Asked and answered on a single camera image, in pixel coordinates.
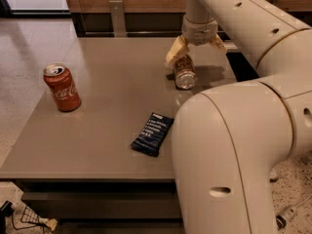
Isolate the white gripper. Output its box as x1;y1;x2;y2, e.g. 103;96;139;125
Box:
166;16;227;65

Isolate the orange soda can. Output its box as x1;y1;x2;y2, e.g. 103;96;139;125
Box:
173;55;197;90

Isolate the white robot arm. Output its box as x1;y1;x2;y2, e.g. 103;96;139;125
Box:
172;0;312;234

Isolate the red Coca-Cola can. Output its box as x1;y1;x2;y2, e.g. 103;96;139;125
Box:
43;63;81;112

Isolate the blue snack bar wrapper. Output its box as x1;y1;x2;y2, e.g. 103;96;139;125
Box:
131;112;174;157

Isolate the white power strip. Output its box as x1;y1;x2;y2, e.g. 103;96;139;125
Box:
276;194;312;230

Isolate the upper grey drawer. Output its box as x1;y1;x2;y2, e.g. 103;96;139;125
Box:
22;192;181;219

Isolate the grey drawer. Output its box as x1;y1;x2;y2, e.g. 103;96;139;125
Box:
55;220;185;234
22;192;181;219

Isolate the lower grey drawer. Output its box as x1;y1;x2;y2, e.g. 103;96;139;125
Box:
55;220;185;234

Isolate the black object at floor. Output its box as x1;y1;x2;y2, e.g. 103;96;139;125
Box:
0;201;14;234

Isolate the left metal bracket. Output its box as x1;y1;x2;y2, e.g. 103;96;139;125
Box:
109;0;127;37

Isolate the horizontal metal rail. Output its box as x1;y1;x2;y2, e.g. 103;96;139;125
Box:
85;31;181;37

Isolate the black wire basket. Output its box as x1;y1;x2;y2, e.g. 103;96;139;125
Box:
11;205;46;230

